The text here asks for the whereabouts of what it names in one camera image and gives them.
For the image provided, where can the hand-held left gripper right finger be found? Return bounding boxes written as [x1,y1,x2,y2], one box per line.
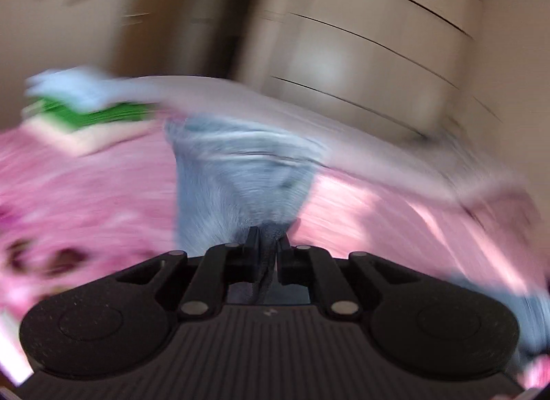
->
[276,236,420,320]

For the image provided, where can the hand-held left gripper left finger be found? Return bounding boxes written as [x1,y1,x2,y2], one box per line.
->
[115,226,261,321]

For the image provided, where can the light blue jeans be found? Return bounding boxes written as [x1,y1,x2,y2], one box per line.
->
[163,112,331,304]

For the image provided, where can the grey-blue fleece garment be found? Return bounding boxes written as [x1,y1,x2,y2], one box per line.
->
[455,277,548,364]

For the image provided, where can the lilac ribbed bed cover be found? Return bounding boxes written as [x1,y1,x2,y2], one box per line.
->
[114,74,531,212]

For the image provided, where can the pink fuzzy blanket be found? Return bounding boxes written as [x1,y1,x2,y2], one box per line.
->
[0,118,550,390]

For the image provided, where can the cream folded cloth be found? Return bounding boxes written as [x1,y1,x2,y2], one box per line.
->
[21,117,162,156]

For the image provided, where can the green folded cloth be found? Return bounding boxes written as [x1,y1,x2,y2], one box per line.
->
[30,98,157,129]

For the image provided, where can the cream wardrobe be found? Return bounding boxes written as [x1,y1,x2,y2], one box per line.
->
[238,0,488,145]

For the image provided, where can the pale blue folded cloth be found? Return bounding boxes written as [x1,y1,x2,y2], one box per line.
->
[25,66,123,110]

